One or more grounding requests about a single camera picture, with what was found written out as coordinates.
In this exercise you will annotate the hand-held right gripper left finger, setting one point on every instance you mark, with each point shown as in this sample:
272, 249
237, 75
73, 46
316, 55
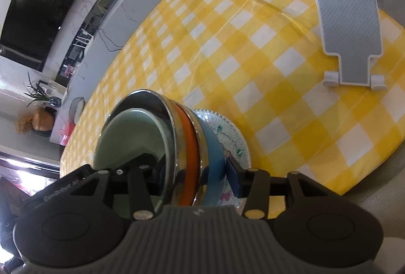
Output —
144, 191

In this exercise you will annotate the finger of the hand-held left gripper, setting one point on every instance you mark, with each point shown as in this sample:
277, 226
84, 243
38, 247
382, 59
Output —
136, 160

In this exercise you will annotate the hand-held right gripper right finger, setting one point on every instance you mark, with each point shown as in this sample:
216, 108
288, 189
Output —
235, 177

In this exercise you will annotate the green ceramic bowl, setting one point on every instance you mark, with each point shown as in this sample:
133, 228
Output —
126, 134

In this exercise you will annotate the clear glass patterned plate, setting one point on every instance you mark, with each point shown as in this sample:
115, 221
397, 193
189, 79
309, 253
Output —
234, 141

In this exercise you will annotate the orange steel bowl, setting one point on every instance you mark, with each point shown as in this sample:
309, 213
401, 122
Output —
189, 150

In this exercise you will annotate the pink plastic basket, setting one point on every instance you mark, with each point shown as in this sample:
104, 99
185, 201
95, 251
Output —
66, 133

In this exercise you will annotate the brown round vase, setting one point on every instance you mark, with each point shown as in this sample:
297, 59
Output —
44, 120

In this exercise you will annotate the dried flower bunch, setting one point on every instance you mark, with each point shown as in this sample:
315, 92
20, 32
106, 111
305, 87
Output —
23, 125

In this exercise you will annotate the round grey stool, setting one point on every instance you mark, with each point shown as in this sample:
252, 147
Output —
77, 107

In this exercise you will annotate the green plant in blue vase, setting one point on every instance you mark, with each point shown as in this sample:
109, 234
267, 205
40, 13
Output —
38, 93

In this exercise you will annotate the portrait drawing card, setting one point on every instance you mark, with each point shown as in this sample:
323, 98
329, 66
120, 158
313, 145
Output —
55, 86

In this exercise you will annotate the yellow checked tablecloth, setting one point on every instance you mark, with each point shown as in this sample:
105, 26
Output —
253, 55

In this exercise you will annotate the white router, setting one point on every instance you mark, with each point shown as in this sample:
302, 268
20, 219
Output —
84, 38

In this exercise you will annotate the white television cabinet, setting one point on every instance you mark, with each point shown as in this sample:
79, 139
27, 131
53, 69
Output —
136, 8

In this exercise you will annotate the black flat television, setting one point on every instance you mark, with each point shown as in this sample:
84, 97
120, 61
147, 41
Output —
41, 8

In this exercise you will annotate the white grey phone stand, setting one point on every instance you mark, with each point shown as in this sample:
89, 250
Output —
348, 24

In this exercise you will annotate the small pink photo frame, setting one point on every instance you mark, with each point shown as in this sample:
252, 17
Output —
69, 69

